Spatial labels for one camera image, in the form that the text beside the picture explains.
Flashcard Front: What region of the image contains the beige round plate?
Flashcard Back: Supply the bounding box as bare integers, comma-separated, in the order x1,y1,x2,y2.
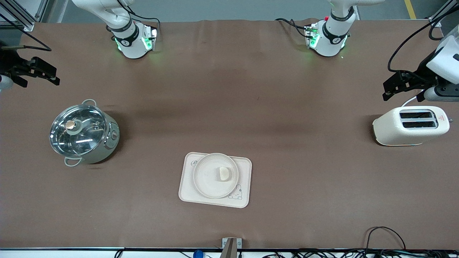
193,153,240,199

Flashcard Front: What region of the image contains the beige tray with rabbit print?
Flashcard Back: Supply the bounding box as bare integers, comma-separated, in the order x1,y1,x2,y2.
178,152,252,209

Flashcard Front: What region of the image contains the cream two-slot toaster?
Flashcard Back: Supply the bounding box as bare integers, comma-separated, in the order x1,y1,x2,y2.
372,105,450,147

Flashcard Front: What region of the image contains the glass pot lid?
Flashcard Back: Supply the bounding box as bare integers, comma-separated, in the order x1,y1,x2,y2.
49,104,107,157

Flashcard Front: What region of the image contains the steel cooking pot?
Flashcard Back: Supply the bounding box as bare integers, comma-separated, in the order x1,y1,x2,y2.
49,99,120,167

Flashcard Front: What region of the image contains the brown table cover mat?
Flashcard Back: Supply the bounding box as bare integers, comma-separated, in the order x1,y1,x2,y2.
0,19,459,250

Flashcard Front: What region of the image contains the white toaster cord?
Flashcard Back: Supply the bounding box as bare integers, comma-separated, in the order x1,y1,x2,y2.
401,94,426,108

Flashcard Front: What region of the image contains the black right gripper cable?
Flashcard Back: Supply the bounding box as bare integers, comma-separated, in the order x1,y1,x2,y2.
0,13,53,53

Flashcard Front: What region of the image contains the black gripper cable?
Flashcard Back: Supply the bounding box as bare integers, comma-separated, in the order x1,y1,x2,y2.
387,16,459,74
0,13,53,53

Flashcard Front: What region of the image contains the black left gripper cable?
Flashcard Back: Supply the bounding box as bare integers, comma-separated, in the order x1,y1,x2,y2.
387,16,459,74

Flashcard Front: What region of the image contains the aluminium frame profile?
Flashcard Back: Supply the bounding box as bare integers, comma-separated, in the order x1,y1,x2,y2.
0,0,49,31
429,0,459,23

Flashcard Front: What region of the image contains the black arm base cable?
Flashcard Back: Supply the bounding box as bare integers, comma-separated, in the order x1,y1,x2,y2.
275,18,309,38
120,0,161,25

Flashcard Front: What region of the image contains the black looped cable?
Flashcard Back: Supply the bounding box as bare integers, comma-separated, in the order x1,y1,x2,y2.
365,226,407,251

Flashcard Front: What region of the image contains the black cable bundle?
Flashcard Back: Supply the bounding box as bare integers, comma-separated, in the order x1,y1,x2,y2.
262,249,459,258

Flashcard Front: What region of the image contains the grey metal camera bracket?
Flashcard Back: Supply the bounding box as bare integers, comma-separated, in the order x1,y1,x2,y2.
222,238,242,258

